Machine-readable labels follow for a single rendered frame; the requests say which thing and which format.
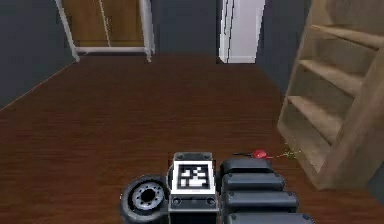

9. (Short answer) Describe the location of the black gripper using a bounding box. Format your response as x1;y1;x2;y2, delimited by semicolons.
119;174;172;224

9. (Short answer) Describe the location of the small red object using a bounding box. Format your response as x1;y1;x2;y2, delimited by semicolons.
233;149;275;160

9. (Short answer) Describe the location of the brown wooden cupboard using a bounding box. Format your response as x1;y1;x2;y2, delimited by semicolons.
61;0;145;48

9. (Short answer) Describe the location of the white room door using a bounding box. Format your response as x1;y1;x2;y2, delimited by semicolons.
218;0;266;64

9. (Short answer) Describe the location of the light wooden shelf unit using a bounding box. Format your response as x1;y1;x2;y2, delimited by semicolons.
276;0;384;191

